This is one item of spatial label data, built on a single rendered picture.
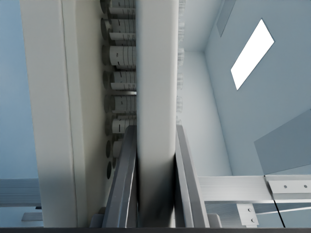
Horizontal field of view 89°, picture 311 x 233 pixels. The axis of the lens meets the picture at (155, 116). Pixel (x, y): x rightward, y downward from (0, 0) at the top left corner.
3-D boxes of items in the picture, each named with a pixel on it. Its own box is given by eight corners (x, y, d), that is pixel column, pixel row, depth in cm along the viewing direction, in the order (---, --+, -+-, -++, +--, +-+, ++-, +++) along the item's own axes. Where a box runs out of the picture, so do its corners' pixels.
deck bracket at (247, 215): (242, 225, 41) (260, 224, 41) (236, 203, 44) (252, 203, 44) (241, 225, 41) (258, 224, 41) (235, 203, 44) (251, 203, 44)
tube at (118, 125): (86, 132, 13) (178, 133, 13) (78, 137, 12) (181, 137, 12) (85, 117, 13) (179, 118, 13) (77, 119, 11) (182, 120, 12)
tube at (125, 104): (84, 111, 13) (179, 112, 13) (77, 113, 11) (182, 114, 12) (83, 95, 12) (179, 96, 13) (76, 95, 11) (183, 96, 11)
